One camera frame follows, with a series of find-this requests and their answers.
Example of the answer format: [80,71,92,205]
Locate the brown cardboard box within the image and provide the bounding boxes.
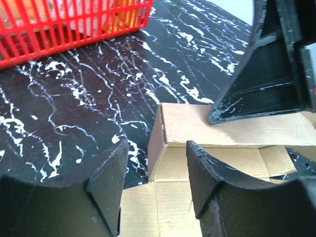
[120,103,316,237]

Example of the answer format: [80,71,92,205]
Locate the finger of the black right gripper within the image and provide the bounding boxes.
[208,0,316,124]

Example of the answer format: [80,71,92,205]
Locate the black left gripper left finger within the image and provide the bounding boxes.
[0,139,128,237]

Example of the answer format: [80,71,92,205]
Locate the red plastic shopping basket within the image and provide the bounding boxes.
[0,0,154,69]

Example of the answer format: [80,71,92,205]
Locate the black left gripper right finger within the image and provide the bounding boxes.
[186,141,316,237]

